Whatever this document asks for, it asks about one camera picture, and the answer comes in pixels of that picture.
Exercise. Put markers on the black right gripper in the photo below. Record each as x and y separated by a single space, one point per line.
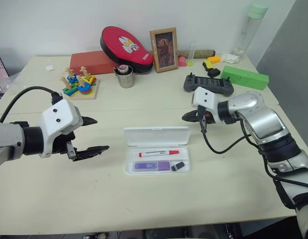
206 118

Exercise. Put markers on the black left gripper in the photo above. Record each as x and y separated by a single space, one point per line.
61 144

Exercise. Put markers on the red whiteboard marker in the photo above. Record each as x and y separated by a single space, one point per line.
156 153

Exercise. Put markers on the small black clip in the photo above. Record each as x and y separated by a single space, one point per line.
177 166

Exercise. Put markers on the purple eraser block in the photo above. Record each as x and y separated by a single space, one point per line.
150 166

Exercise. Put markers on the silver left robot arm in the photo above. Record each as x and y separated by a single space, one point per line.
7 143

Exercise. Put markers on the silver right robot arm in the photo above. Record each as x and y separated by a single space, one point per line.
263 124

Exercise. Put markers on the white plastic pencil case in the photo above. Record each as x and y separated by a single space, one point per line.
156 135

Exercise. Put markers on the grey handheld game controller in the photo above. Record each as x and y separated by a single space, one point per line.
218 85

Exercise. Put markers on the wooden colourful stacking toy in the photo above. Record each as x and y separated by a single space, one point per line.
81 88

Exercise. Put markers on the small pink toy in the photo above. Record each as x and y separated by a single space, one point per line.
182 61

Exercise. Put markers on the yellow toy block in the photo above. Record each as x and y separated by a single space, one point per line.
214 59

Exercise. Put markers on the clear tube with green base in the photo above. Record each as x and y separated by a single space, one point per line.
191 53

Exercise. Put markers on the brown rolled scroll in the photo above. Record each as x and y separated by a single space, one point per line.
203 53

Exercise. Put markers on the stainless steel cup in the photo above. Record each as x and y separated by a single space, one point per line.
125 81

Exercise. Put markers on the green rectangular box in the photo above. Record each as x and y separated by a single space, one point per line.
245 77

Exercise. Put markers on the crumpled white tissue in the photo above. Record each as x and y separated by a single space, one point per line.
229 58

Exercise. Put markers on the red brick block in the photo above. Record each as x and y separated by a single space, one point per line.
89 62

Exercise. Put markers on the tape roll in cup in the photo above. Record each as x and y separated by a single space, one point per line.
122 69

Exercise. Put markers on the small white packet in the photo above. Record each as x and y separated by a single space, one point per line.
49 68

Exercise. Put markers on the red black boxing pad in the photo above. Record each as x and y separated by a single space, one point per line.
125 47

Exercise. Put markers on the clear plastic bag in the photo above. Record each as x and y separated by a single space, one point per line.
8 83

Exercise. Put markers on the clear bottle with green cap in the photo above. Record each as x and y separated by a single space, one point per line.
248 30

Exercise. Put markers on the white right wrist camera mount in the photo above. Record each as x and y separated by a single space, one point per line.
205 99

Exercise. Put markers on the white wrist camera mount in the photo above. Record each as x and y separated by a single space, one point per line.
205 99
60 117

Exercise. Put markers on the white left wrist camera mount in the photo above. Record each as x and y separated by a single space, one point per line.
60 117

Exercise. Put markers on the wooden picture frame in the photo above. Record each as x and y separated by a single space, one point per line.
164 49

